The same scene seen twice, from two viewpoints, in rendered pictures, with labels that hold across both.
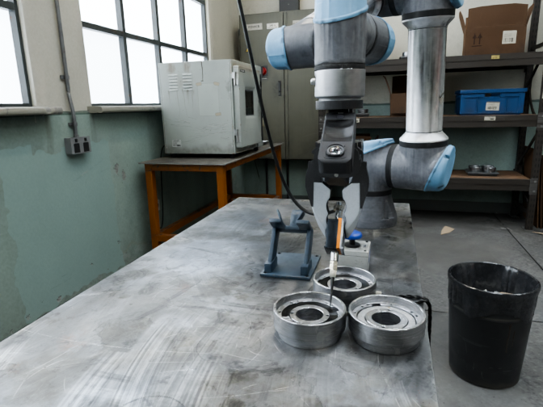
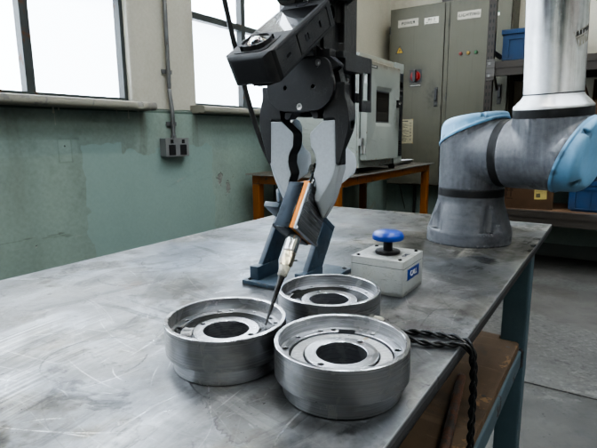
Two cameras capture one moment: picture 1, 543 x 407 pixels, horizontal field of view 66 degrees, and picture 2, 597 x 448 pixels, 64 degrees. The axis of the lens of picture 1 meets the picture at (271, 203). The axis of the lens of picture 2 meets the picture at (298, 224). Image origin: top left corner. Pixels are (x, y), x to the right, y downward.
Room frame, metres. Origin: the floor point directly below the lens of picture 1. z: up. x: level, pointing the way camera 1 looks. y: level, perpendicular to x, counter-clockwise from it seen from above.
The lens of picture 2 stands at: (0.19, -0.23, 1.00)
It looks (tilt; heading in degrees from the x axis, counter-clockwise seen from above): 10 degrees down; 17
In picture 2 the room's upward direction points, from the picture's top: straight up
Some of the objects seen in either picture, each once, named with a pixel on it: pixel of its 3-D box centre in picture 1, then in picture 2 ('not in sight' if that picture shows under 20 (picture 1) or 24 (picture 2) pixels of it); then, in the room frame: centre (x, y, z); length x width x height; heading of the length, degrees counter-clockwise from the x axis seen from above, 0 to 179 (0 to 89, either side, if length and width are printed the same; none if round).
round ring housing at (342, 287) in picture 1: (344, 288); (329, 307); (0.66, -0.12, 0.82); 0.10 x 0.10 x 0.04
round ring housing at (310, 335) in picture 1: (309, 319); (226, 338); (0.56, -0.05, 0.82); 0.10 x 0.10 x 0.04
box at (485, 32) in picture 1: (492, 33); not in sight; (3.87, -1.96, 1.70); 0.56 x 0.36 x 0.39; 69
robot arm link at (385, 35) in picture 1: (355, 40); not in sight; (0.74, -0.15, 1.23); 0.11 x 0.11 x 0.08; 56
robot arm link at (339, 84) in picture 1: (337, 86); not in sight; (0.65, -0.10, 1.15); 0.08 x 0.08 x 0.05
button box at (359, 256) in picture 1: (352, 253); (389, 267); (0.81, -0.16, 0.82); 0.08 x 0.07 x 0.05; 164
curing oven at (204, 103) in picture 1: (218, 110); (346, 116); (3.20, 0.38, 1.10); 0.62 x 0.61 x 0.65; 164
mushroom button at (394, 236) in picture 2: (351, 243); (387, 249); (0.81, -0.16, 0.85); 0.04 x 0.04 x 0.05
